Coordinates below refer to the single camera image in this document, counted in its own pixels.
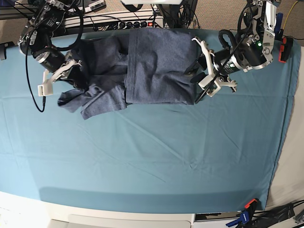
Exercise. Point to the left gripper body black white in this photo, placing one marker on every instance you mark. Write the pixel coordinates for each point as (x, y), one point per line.
(216, 65)

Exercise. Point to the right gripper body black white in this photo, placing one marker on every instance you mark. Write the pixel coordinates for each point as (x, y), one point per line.
(54, 61)

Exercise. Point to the blue heathered T-shirt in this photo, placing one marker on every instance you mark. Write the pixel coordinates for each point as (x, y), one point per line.
(145, 67)

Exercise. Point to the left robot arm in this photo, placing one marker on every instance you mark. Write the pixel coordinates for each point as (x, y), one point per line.
(250, 48)

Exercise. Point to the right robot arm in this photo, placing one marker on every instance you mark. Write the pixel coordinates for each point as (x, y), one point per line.
(35, 40)

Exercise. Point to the black clamp left edge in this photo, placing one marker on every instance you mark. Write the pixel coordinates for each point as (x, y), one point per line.
(3, 47)

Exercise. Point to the white power strip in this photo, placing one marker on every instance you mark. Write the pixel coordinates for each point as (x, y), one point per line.
(150, 23)

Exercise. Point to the orange black clamp top right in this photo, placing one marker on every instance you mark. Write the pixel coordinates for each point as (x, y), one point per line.
(285, 49)

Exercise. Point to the blue clamp top right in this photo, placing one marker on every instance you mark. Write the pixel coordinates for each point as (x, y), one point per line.
(279, 18)

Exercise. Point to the teal table cloth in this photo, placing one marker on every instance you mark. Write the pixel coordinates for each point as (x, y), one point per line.
(214, 156)

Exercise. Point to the orange blue clamp bottom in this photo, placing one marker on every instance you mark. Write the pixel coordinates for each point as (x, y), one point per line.
(246, 215)

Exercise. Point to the black bag bottom right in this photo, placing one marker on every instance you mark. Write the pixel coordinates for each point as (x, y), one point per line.
(273, 216)

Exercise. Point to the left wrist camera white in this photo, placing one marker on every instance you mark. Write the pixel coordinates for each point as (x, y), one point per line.
(211, 88)

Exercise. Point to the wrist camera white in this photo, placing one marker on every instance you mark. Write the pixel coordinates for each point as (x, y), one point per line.
(46, 88)
(211, 88)

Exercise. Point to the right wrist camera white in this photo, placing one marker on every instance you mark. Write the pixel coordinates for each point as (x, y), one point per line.
(46, 88)

